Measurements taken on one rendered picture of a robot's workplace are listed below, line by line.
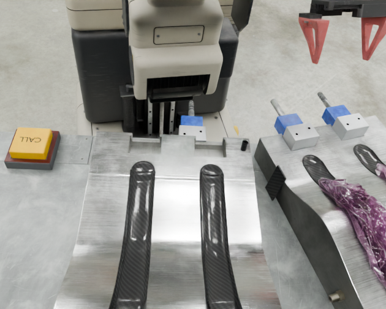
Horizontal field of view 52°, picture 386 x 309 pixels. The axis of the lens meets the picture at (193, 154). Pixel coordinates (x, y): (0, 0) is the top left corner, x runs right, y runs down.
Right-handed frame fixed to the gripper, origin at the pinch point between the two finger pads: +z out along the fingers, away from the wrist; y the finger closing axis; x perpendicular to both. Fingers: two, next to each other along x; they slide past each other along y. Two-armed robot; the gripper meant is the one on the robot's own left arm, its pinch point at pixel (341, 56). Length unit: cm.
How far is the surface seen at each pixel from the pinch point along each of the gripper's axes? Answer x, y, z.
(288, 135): 0.5, -8.4, 13.8
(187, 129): 6.4, -25.9, 12.8
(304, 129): 0.3, -5.4, 12.7
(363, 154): -2.6, 5.6, 17.8
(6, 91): 148, -89, 37
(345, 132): -0.6, 2.6, 13.9
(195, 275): -22.5, -31.3, 21.8
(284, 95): 130, 54, 46
